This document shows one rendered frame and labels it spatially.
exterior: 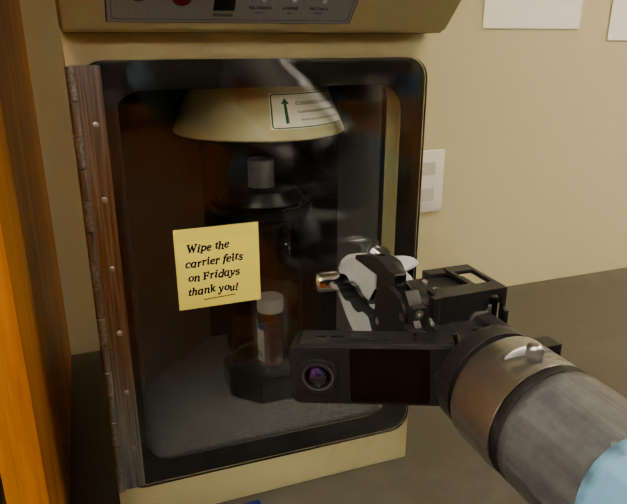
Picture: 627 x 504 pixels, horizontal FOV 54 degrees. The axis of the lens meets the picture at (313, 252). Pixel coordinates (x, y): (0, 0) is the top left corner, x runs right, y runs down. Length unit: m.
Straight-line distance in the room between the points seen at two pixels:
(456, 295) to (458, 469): 0.35
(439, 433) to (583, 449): 0.50
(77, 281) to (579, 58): 0.98
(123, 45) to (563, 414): 0.41
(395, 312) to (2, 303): 0.27
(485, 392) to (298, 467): 0.38
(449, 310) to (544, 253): 0.92
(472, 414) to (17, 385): 0.32
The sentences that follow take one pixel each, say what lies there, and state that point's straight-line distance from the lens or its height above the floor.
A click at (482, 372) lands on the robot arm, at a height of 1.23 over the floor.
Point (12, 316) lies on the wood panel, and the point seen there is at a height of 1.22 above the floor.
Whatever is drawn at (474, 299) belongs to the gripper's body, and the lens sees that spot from 0.45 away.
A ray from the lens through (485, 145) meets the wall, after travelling 1.20.
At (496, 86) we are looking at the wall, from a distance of 1.19.
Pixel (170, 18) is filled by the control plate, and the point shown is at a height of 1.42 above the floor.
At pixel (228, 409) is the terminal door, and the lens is 0.63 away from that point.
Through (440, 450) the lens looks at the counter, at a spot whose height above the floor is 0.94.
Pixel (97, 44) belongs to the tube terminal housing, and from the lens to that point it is 0.53.
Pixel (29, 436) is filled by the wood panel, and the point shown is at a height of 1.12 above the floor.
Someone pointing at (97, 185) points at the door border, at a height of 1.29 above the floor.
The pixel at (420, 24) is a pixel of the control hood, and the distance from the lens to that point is 0.57.
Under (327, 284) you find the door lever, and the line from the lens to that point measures 0.54.
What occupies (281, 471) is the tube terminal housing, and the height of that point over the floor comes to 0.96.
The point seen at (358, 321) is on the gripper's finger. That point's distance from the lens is 0.52.
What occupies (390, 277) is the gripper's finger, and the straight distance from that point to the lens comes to 0.45.
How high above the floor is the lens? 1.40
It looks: 19 degrees down
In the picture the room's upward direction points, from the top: straight up
